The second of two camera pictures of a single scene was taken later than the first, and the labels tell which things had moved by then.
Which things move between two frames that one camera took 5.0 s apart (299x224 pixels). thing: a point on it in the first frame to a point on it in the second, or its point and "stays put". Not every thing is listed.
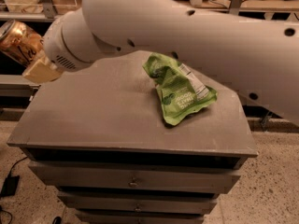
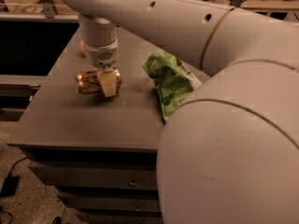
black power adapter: (9, 187) stays put
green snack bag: (181, 91) stays put
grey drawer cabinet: (99, 134) stays put
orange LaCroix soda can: (20, 41) to (89, 82)
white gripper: (55, 49) to (101, 55)
